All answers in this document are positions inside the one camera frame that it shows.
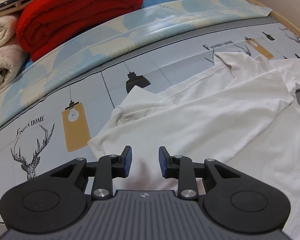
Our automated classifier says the red folded blanket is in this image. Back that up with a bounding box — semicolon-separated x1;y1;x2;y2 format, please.
16;0;143;61

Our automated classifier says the cream folded blanket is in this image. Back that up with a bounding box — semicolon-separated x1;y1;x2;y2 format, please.
0;14;27;90

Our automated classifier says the grey deer print bedsheet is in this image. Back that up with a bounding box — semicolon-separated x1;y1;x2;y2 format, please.
0;0;300;230

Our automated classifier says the blue leaf pattern folded sheet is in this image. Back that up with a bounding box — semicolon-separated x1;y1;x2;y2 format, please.
0;0;271;127

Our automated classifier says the white t-shirt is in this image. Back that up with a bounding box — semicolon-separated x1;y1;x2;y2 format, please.
88;52;300;239

